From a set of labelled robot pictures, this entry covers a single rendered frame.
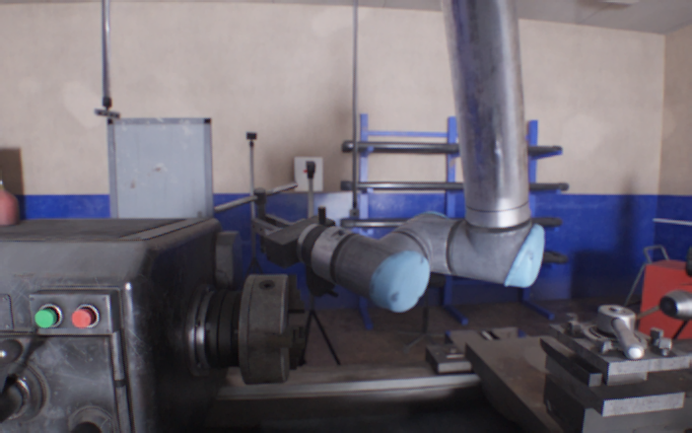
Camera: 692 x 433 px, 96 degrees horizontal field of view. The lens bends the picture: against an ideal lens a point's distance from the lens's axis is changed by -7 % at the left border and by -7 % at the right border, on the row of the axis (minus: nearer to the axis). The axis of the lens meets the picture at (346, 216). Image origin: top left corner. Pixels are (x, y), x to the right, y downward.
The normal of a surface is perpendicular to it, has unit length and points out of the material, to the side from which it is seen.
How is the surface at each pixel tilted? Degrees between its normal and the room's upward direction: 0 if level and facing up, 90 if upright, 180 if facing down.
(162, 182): 90
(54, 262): 45
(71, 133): 90
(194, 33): 90
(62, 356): 90
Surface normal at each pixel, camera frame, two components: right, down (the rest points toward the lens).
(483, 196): -0.68, 0.37
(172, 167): 0.09, 0.09
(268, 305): 0.07, -0.62
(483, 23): -0.29, 0.37
